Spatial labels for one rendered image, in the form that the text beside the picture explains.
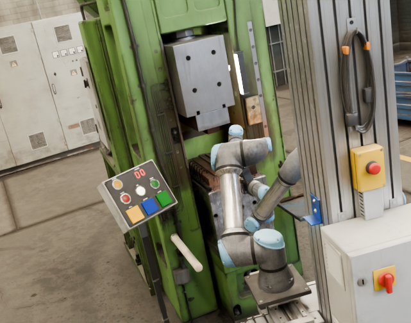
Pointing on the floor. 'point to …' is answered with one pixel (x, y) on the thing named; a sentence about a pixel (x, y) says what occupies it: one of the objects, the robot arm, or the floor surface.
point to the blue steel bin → (408, 89)
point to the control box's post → (153, 271)
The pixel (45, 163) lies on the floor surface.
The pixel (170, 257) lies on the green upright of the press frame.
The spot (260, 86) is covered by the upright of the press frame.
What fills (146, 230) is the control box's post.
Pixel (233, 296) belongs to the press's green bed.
